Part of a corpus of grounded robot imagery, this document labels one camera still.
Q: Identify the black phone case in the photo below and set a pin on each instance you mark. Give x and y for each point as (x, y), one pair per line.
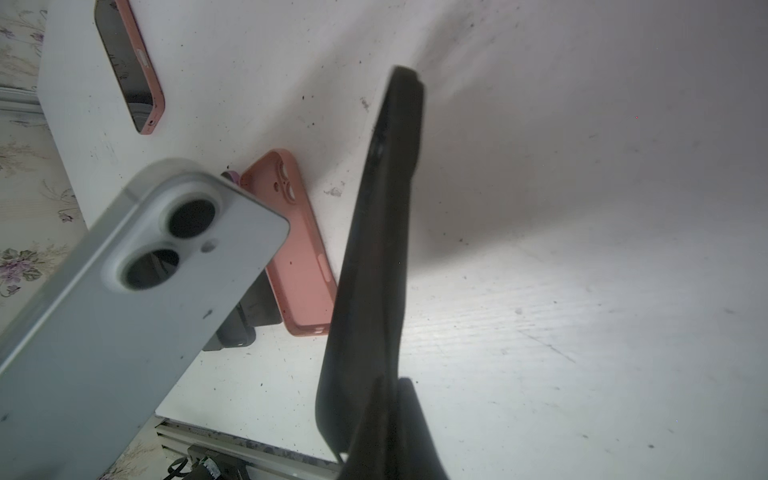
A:
(364, 337)
(234, 332)

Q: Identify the black phone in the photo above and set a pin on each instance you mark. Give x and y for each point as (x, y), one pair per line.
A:
(99, 346)

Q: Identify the pink phone case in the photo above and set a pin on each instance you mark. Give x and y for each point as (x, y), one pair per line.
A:
(299, 274)

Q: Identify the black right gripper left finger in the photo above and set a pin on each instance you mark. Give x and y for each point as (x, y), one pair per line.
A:
(368, 456)

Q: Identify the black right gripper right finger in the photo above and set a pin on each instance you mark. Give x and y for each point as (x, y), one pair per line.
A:
(415, 454)

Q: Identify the aluminium rail front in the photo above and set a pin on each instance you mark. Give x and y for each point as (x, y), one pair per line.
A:
(201, 453)

